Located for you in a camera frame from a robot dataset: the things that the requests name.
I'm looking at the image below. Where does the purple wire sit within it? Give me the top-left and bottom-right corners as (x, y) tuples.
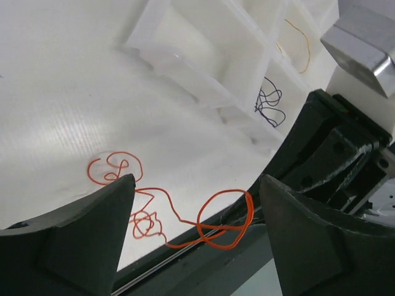
(253, 76), (286, 129)

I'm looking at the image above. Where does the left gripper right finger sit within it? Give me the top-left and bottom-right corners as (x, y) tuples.
(259, 175), (394, 295)

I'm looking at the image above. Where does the orange wire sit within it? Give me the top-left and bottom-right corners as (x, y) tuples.
(87, 150), (254, 250)

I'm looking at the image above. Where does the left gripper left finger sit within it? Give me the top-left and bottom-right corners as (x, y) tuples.
(1, 174), (136, 295)

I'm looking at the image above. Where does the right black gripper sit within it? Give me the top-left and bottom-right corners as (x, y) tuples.
(263, 89), (392, 215)

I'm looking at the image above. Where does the clear plastic compartment tray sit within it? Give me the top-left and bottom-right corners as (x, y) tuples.
(120, 1), (339, 150)

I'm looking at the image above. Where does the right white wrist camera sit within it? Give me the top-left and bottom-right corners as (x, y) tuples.
(320, 5), (394, 134)

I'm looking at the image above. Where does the yellow wire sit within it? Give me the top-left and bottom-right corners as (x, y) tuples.
(275, 18), (311, 74)

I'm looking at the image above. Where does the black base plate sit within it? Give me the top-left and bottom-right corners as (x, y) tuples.
(112, 195), (272, 295)

